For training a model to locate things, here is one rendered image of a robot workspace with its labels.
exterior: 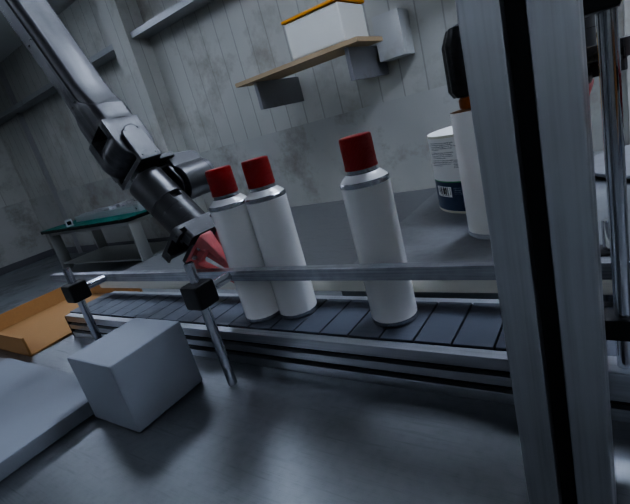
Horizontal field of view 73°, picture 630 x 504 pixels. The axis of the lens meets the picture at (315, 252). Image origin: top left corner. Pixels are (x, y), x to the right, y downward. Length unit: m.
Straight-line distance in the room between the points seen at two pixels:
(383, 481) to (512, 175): 0.26
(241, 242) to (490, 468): 0.35
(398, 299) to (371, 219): 0.09
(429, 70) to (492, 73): 3.48
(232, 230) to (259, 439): 0.24
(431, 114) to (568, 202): 3.49
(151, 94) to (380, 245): 5.01
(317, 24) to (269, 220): 2.88
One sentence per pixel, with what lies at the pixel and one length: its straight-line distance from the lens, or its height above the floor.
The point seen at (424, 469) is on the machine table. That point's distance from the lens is 0.39.
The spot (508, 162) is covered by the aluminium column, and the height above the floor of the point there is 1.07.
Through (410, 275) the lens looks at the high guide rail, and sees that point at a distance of 0.40.
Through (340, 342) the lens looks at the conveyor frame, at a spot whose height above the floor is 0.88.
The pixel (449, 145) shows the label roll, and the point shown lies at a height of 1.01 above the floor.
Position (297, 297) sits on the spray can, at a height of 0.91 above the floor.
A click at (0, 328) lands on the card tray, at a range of 1.28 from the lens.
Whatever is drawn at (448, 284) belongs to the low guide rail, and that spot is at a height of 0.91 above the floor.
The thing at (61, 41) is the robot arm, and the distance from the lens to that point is 0.76.
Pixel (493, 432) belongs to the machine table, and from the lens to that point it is 0.41.
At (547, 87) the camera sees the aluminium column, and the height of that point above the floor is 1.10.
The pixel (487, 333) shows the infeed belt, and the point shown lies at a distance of 0.44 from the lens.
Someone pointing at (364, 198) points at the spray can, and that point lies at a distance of 0.42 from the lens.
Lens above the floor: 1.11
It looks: 17 degrees down
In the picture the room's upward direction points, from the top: 15 degrees counter-clockwise
